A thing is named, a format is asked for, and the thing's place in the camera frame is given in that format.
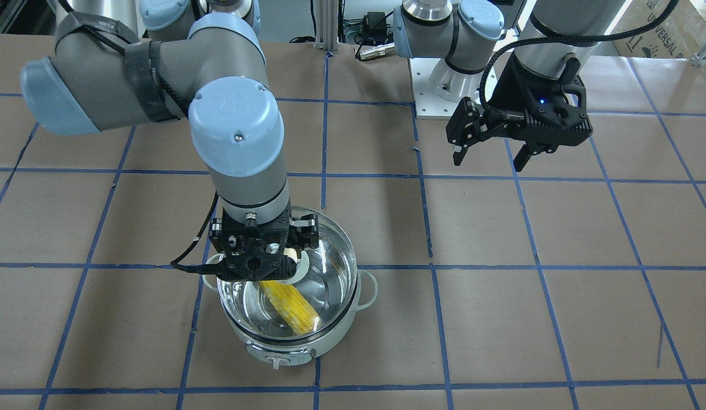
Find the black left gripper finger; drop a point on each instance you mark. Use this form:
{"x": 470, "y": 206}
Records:
{"x": 459, "y": 153}
{"x": 525, "y": 153}

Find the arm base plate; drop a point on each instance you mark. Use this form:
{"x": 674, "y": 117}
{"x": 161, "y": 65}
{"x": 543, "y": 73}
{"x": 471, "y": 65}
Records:
{"x": 438, "y": 89}

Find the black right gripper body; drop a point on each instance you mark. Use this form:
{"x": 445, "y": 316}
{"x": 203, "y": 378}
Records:
{"x": 308, "y": 230}

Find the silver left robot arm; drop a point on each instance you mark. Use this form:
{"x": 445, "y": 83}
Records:
{"x": 465, "y": 34}

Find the cardboard box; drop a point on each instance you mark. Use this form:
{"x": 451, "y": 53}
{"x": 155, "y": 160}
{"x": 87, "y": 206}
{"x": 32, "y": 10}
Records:
{"x": 681, "y": 35}

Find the yellow corn cob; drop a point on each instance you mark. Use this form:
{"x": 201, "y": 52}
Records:
{"x": 297, "y": 312}

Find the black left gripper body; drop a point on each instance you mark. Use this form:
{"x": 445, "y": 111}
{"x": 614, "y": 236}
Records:
{"x": 511, "y": 90}

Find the aluminium frame post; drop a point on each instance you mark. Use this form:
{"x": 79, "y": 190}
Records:
{"x": 327, "y": 25}

